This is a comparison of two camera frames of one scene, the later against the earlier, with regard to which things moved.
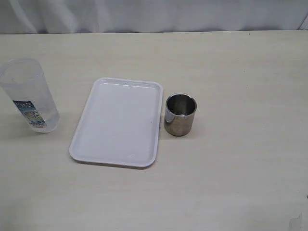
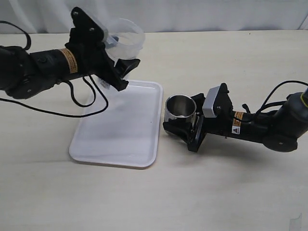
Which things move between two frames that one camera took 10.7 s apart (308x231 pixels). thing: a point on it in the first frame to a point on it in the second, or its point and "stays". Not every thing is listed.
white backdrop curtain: x=80 y=16 stays
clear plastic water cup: x=24 y=82 to x=125 y=40
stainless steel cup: x=180 y=109 stays
